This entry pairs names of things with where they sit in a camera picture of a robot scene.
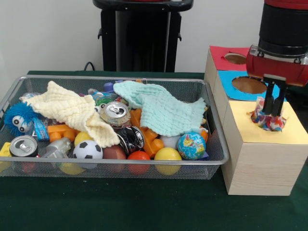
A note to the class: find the silver top drink can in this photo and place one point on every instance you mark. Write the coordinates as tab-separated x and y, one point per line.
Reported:
24	145

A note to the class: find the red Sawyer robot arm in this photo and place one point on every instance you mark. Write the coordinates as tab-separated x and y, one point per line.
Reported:
284	26

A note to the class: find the yellow ball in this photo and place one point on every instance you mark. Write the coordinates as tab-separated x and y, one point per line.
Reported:
168	155

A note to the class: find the colourful spotted cloth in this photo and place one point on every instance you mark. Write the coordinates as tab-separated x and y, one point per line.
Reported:
260	120

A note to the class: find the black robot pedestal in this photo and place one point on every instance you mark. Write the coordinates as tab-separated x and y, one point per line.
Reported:
142	36

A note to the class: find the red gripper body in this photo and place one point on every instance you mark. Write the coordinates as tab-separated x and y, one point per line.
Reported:
274	68

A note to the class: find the blue spiky toy with eyes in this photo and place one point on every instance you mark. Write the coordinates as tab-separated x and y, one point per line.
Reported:
14	115

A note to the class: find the mint green waffle cloth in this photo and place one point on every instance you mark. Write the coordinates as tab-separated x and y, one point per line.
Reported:
163	108

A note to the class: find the small soccer ball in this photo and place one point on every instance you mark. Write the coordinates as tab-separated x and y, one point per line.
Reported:
87	150

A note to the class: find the orange ball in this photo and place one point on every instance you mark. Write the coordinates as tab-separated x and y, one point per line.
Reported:
138	156

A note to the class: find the crushed black drink can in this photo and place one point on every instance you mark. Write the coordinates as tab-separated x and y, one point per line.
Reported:
131	139

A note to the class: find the green label drink can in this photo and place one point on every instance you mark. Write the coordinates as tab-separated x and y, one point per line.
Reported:
115	113

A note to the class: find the dark green tablecloth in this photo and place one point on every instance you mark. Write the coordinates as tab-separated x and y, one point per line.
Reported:
120	204

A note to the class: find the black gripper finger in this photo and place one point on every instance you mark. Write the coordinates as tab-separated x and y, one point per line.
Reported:
279	106
268	103

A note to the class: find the cream waffle cloth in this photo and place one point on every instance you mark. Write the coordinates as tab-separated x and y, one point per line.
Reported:
72	108

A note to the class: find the globe print ball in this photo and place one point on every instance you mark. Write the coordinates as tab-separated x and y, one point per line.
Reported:
191	145

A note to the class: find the wooden box with three holes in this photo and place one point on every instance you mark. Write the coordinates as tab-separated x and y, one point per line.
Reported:
260	173

